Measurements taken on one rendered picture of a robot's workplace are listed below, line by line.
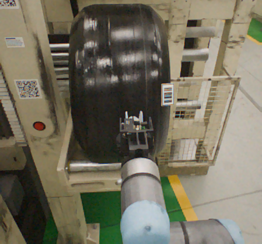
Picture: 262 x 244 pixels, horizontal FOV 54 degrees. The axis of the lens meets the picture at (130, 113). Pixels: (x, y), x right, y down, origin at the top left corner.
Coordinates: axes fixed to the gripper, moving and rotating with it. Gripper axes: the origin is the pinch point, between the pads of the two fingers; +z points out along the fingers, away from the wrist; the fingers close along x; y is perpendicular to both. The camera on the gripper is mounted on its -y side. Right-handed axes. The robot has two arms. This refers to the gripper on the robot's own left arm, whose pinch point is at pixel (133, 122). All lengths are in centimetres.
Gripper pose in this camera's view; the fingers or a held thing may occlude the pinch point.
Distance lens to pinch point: 69.3
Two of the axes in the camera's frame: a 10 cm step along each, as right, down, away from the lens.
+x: -10.0, 0.3, -0.4
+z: -0.5, -5.4, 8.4
